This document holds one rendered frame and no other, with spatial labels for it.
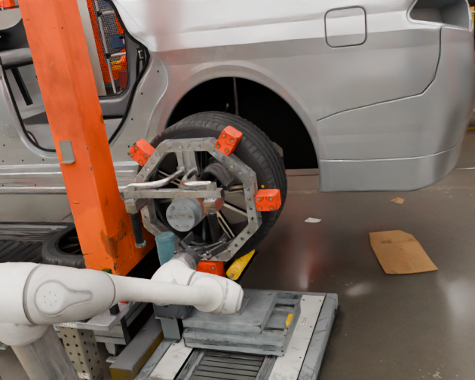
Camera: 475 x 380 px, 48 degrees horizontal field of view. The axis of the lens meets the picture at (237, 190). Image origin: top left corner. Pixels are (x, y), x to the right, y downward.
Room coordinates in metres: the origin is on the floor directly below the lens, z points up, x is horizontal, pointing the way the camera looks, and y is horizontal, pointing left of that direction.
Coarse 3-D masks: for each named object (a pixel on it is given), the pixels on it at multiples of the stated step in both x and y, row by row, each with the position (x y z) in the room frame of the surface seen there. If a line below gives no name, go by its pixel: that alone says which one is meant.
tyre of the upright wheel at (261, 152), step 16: (208, 112) 2.38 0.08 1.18; (224, 112) 2.37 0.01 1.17; (176, 128) 2.24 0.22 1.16; (192, 128) 2.21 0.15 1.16; (208, 128) 2.18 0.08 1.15; (224, 128) 2.17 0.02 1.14; (240, 128) 2.24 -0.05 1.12; (256, 128) 2.32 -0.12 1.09; (240, 144) 2.13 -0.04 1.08; (256, 144) 2.18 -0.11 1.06; (272, 144) 2.29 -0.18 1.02; (256, 160) 2.11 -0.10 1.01; (272, 160) 2.20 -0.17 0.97; (256, 176) 2.11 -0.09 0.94; (272, 176) 2.12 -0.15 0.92; (272, 224) 2.12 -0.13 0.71; (256, 240) 2.13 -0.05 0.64; (240, 256) 2.17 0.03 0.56
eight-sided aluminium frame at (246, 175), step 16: (160, 144) 2.17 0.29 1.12; (176, 144) 2.15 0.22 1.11; (192, 144) 2.12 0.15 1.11; (208, 144) 2.09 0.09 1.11; (160, 160) 2.20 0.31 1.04; (224, 160) 2.08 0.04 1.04; (240, 160) 2.10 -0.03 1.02; (144, 176) 2.21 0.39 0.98; (240, 176) 2.05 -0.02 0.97; (256, 192) 2.07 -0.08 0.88; (144, 208) 2.24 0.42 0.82; (144, 224) 2.23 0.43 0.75; (160, 224) 2.25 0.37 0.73; (256, 224) 2.03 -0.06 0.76; (176, 240) 2.22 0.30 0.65; (240, 240) 2.07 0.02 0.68; (224, 256) 2.09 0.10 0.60
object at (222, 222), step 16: (208, 160) 2.23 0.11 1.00; (160, 176) 2.30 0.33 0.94; (208, 176) 2.23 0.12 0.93; (224, 192) 2.19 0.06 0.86; (160, 208) 2.31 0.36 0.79; (240, 208) 2.18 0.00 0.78; (208, 224) 2.42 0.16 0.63; (224, 224) 2.22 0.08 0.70; (240, 224) 2.37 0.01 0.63; (192, 240) 2.25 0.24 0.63; (208, 240) 2.26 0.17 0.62
